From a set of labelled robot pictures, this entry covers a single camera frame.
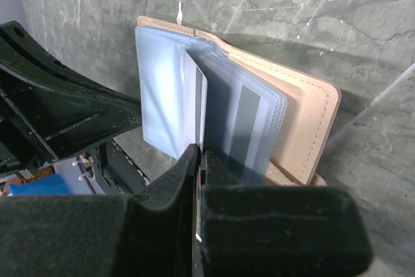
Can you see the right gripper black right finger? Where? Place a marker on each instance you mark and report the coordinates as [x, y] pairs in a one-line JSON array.
[[270, 230]]

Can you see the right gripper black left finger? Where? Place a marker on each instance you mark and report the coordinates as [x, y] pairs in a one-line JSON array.
[[151, 233]]

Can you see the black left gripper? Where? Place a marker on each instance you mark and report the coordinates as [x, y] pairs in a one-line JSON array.
[[50, 112]]

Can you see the beige leather card holder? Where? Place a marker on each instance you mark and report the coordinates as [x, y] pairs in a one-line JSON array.
[[268, 122]]

